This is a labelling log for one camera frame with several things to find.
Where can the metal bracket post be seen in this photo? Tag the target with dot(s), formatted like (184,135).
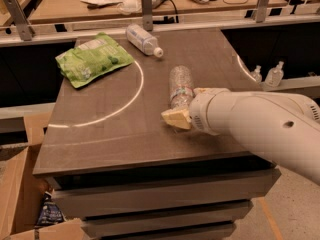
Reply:
(147,20)
(260,13)
(22,25)

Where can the middle metal bracket post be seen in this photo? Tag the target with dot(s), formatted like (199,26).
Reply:
(147,20)

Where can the cardboard box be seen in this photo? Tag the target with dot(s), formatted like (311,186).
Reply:
(21,193)

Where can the sanitizer pump bottle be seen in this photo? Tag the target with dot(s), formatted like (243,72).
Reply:
(256,74)
(275,75)

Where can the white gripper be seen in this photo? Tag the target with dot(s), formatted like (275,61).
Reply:
(201,112)

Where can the right metal bracket post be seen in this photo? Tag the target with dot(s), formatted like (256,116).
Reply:
(260,13)

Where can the clear water bottle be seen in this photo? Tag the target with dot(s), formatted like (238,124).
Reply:
(180,86)

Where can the green snack bag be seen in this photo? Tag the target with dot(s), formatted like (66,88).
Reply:
(92,59)

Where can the right sanitizer pump bottle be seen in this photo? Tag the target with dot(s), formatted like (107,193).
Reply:
(275,75)

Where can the blue-label plastic bottle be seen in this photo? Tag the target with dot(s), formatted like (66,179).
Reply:
(144,41)

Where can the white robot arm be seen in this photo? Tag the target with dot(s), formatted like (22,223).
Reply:
(280,127)

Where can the left sanitizer pump bottle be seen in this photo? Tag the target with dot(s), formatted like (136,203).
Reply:
(256,74)

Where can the dark blue snack bag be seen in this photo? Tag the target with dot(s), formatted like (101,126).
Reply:
(49,214)

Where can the grey drawer cabinet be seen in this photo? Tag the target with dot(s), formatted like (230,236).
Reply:
(127,175)

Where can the left metal bracket post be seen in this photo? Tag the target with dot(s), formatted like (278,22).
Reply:
(22,25)

